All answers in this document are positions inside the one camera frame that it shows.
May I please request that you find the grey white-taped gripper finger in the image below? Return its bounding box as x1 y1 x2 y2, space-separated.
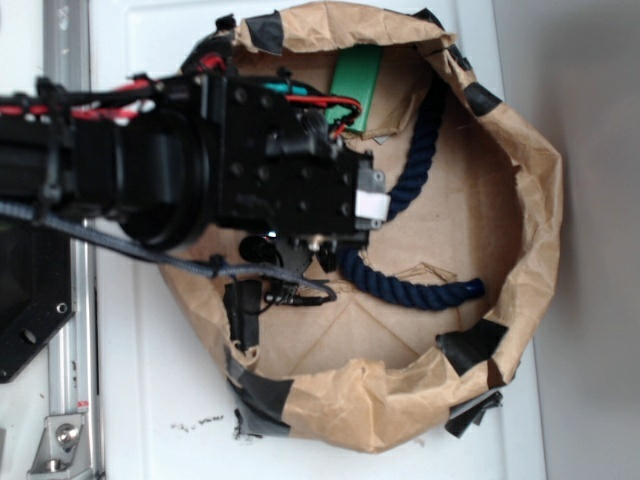
354 168 391 230

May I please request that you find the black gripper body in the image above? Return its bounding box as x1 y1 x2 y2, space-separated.
202 75 373 245

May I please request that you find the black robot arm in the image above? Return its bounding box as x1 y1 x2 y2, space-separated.
1 72 391 251

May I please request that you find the green rectangular block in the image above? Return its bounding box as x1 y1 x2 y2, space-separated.
330 45 383 134

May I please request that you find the brown paper bag bin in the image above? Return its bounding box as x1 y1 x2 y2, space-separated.
162 2 563 453

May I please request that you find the dark blue rope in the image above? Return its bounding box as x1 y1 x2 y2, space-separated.
338 74 487 312

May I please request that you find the grey braided cable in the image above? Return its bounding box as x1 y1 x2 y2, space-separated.
0 200 338 307

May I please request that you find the aluminium extrusion rail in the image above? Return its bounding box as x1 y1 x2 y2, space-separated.
43 1 106 479

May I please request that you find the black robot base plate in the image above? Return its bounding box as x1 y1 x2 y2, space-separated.
1 223 74 384

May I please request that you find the metal corner bracket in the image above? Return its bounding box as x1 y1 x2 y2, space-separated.
27 413 89 479

